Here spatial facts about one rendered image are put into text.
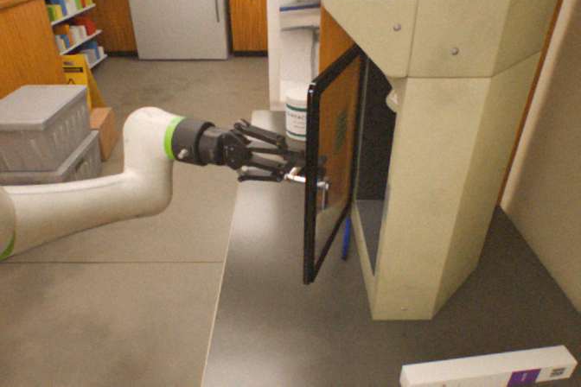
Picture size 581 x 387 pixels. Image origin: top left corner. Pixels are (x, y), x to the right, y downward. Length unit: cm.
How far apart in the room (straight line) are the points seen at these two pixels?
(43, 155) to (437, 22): 244
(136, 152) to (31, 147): 187
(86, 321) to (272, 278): 146
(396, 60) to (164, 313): 180
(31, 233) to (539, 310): 91
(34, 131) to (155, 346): 134
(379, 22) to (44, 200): 58
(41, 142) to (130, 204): 185
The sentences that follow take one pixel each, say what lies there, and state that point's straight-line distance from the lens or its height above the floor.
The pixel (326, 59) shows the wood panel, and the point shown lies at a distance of 95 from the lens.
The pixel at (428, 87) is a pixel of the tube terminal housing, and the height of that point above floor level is 140.
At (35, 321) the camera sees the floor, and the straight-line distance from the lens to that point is 237.
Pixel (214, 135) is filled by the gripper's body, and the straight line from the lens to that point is 83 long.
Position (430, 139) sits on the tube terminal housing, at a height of 132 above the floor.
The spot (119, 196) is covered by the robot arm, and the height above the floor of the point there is 113.
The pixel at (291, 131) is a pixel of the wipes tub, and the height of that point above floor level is 97.
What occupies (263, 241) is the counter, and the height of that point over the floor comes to 94.
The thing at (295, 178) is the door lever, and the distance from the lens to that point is 73.
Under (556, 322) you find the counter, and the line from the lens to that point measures 98.
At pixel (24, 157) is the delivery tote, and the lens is 282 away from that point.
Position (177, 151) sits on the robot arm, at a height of 120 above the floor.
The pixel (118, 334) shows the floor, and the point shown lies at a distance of 216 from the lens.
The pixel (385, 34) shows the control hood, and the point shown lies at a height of 147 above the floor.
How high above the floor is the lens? 159
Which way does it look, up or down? 31 degrees down
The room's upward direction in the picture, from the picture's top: straight up
